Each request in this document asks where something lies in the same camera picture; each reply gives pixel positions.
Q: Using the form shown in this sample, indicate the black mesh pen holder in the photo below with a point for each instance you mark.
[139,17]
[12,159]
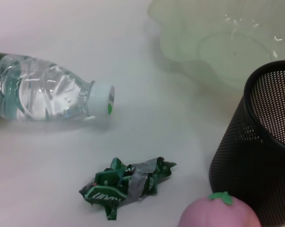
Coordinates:
[242,153]

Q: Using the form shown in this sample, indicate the pink toy peach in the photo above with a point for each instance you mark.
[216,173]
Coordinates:
[216,215]

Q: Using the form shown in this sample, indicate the translucent green fruit plate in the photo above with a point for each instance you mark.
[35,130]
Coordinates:
[218,42]

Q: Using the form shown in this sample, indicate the clear plastic water bottle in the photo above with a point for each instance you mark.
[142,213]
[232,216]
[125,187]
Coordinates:
[38,89]

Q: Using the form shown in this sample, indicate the green plastic wrapper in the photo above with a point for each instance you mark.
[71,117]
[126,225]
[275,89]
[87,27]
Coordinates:
[123,184]

